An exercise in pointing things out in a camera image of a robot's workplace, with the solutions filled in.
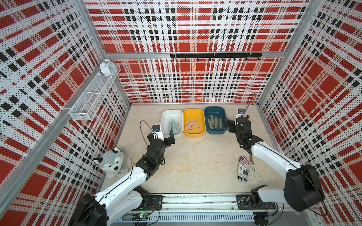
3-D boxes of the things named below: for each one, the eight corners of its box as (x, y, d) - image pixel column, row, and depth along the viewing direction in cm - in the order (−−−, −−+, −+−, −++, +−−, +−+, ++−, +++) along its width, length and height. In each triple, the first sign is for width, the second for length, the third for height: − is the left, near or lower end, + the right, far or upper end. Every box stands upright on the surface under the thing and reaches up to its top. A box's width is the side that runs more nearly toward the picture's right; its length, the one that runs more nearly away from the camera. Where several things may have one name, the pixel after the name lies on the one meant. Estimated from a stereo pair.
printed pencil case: (236, 180, 83) (237, 179, 80) (238, 156, 93) (240, 154, 90) (245, 183, 82) (247, 182, 79) (247, 159, 91) (249, 157, 89)
